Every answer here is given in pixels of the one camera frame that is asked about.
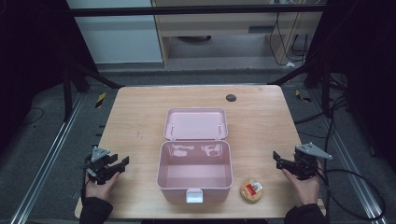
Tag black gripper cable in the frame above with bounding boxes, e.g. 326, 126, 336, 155
80, 176, 89, 204
318, 167, 388, 221

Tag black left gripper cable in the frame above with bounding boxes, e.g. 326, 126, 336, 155
80, 176, 89, 204

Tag black floor cables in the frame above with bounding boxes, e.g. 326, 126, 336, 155
293, 73, 351, 175

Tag black horizontal frame bar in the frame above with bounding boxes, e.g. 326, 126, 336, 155
69, 4, 327, 18

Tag aluminium floor rail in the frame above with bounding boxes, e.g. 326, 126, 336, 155
8, 92, 86, 224
307, 89, 389, 224

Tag person's right hand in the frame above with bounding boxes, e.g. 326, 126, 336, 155
281, 161, 324, 207

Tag black metal stand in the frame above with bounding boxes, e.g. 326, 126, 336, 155
268, 57, 332, 119
61, 61, 123, 123

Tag thin black floor cable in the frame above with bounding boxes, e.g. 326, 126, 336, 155
18, 106, 45, 128

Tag pink plastic storage box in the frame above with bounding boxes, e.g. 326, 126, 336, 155
156, 106, 234, 205

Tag yellow black hazard tape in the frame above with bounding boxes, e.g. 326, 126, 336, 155
94, 91, 107, 109
294, 89, 313, 104

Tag person's left hand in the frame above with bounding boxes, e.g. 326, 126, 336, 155
84, 171, 121, 202

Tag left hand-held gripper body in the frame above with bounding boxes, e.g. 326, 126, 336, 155
83, 146, 113, 186

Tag black hanging cables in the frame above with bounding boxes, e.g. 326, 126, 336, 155
268, 11, 310, 67

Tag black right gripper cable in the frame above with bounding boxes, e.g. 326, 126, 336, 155
318, 167, 388, 221

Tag black curtain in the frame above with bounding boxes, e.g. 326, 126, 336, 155
0, 0, 98, 157
306, 0, 396, 173

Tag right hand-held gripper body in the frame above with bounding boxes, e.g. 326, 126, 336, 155
293, 142, 333, 181

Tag white cabinet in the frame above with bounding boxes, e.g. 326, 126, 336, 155
65, 0, 163, 65

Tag light wooden desk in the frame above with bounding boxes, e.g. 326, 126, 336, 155
150, 0, 323, 67

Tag round yellow tin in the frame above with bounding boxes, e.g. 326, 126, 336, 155
239, 178, 264, 203

